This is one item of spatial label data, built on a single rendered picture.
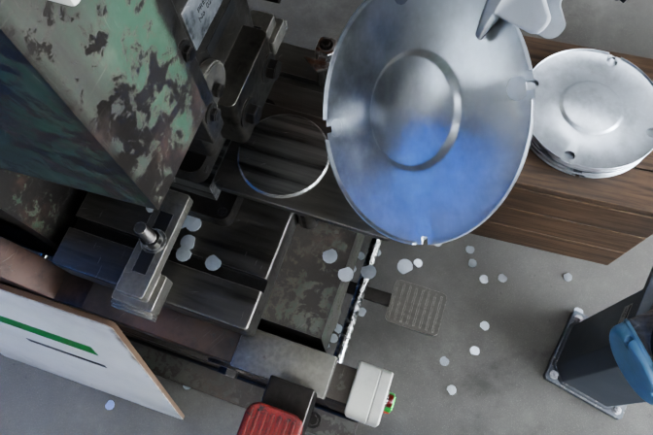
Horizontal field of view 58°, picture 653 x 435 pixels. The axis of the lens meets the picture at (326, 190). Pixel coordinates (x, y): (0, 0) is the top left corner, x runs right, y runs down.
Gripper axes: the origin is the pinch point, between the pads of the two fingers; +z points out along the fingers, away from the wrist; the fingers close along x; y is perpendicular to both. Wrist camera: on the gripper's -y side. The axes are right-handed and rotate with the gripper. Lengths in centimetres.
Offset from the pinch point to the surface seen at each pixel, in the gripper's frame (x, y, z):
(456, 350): 73, 20, 72
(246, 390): 37, 0, 104
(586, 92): 78, -6, 11
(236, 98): -12.6, -9.6, 19.8
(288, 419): -6.8, 17.4, 44.3
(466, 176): 0.4, 9.4, 11.4
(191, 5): -20.4, -12.9, 12.2
